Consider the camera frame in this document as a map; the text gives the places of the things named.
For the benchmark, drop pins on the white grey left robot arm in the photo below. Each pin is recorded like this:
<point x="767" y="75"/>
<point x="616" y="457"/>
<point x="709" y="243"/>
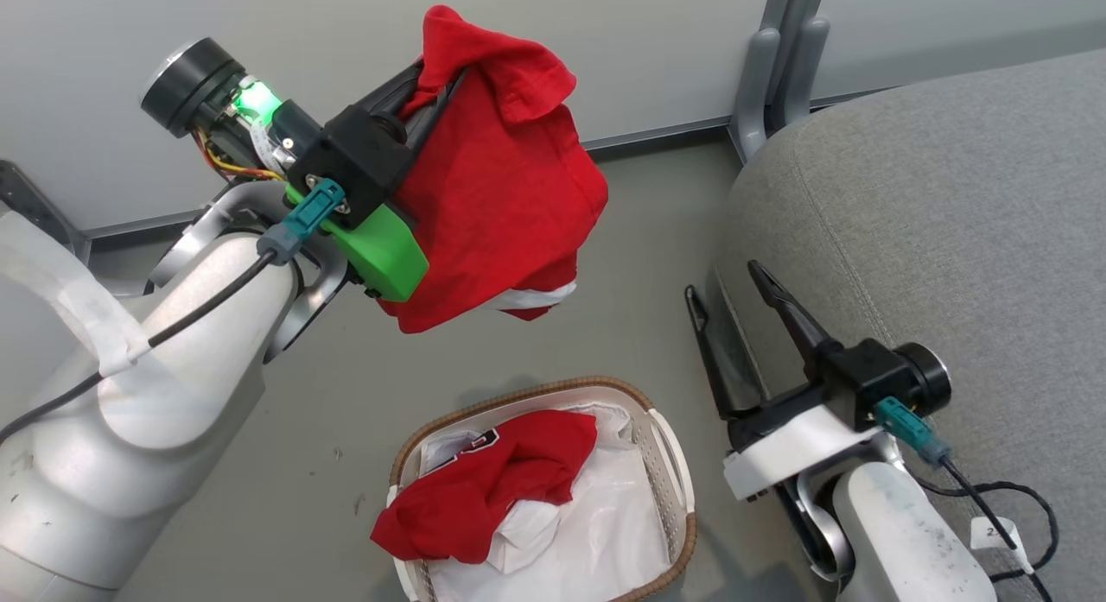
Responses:
<point x="130" y="446"/>

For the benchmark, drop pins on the white laundry basket brown rim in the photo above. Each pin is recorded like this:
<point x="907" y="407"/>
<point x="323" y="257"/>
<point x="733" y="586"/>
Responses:
<point x="661" y="472"/>

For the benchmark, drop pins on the grey fabric sofa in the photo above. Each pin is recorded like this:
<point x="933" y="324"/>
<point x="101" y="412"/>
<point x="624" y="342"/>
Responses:
<point x="950" y="222"/>

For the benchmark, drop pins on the red garment with printed number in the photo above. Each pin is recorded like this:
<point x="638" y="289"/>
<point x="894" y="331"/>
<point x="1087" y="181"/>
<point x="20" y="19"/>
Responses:
<point x="484" y="490"/>

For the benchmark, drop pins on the red garment with white hem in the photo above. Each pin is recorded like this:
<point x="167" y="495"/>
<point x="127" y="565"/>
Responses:
<point x="492" y="196"/>

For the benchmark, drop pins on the white plastic basket liner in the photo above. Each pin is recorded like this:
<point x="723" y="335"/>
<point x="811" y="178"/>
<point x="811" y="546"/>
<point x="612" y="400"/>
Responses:
<point x="596" y="533"/>

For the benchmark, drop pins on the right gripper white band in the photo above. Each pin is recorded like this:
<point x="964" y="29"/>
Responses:
<point x="804" y="438"/>

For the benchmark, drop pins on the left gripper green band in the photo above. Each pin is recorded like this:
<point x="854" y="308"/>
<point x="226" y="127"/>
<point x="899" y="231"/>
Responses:
<point x="363" y="166"/>

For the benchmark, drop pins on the grey slanted partition post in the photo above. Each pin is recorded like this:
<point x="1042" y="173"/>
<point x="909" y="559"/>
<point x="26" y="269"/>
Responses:
<point x="34" y="209"/>

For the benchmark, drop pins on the grey double partition post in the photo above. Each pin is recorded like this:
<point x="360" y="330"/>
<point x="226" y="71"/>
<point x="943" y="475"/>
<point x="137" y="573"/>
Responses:
<point x="773" y="75"/>

